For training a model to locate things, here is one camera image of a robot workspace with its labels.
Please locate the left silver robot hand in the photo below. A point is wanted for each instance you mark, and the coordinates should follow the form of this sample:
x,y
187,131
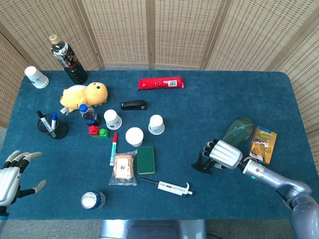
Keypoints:
x,y
10,179

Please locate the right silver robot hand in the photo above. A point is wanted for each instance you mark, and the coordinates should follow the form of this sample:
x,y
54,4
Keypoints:
x,y
226,154

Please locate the green glass flask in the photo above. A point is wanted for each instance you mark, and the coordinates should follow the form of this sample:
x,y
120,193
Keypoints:
x,y
236,129

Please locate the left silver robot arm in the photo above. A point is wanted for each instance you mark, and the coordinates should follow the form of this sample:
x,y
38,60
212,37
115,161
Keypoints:
x,y
2,216

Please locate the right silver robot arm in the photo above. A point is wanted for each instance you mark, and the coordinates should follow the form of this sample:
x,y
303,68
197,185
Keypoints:
x,y
269,174

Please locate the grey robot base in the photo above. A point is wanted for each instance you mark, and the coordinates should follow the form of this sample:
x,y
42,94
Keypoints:
x,y
154,229

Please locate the small Pepsi bottle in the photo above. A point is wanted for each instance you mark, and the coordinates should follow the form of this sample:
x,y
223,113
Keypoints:
x,y
88,115

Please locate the dark tea bottle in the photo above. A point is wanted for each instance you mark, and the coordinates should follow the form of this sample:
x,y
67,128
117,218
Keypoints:
x,y
72,67

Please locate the orange snack box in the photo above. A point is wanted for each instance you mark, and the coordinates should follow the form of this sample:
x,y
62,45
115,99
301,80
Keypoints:
x,y
264,144

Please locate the blue table cloth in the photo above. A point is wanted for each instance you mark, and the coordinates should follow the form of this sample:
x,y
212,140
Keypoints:
x,y
199,104

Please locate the white lab pipette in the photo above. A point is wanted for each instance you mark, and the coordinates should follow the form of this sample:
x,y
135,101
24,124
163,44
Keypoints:
x,y
172,188

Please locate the black-capped marker pen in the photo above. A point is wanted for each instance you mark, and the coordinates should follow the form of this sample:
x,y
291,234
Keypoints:
x,y
43,120

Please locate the black mesh pen holder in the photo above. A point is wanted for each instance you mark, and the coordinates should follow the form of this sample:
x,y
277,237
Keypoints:
x,y
61,130

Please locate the blue-capped marker pen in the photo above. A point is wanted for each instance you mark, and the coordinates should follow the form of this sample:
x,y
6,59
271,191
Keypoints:
x,y
54,119

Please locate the white floral paper cup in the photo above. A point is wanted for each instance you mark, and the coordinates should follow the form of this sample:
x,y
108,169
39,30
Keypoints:
x,y
156,124
134,135
112,119

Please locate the green and yellow sponge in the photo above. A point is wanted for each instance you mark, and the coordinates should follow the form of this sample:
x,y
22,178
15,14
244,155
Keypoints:
x,y
145,160

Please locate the blue and white can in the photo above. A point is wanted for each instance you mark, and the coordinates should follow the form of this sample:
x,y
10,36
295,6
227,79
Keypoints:
x,y
92,200

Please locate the red toy block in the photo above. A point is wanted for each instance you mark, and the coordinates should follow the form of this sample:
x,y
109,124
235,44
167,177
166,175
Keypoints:
x,y
93,130

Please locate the red snack package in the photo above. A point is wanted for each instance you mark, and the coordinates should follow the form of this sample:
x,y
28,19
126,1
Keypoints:
x,y
157,83

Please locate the green toy block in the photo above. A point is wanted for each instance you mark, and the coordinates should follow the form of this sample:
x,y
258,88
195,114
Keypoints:
x,y
103,134

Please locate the white paper cup far left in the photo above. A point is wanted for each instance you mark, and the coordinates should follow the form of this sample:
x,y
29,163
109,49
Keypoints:
x,y
37,78

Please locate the black stapler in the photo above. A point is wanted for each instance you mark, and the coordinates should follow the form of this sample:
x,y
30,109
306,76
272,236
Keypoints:
x,y
133,104

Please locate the red-capped marker pen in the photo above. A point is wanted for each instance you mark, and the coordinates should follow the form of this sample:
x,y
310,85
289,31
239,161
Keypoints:
x,y
113,149

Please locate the yellow plush toy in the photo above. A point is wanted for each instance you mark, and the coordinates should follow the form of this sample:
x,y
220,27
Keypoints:
x,y
82,95

